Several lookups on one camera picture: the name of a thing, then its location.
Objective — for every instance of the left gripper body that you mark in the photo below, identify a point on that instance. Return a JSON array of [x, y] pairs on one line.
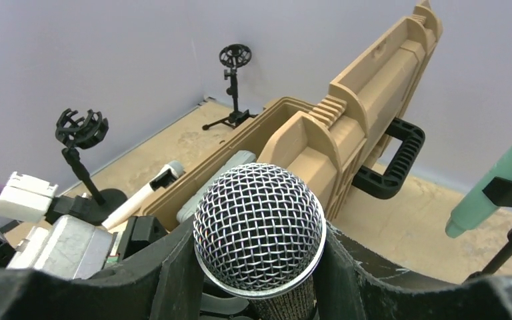
[[139, 233]]

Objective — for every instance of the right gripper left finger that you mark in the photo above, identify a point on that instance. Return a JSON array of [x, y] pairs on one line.
[[162, 281]]

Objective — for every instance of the black toolbox latch front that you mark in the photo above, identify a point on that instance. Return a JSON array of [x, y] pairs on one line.
[[164, 179]]

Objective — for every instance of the tan plastic toolbox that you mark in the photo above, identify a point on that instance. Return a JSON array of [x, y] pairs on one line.
[[355, 138]]

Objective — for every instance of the green microphone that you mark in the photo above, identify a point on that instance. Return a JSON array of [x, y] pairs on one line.
[[483, 199]]

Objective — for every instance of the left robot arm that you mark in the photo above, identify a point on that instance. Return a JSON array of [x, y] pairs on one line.
[[75, 249]]

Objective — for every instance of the black tripod mic stand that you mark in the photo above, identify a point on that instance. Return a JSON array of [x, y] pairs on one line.
[[233, 57]]

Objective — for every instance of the black silver microphone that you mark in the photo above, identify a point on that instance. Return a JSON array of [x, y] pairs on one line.
[[259, 235]]

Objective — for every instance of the grey plastic case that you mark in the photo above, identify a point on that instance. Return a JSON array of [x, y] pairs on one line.
[[190, 207]]

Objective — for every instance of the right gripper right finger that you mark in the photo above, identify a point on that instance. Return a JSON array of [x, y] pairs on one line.
[[353, 282]]

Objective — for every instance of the white microphone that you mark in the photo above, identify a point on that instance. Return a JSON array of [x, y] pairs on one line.
[[130, 206]]

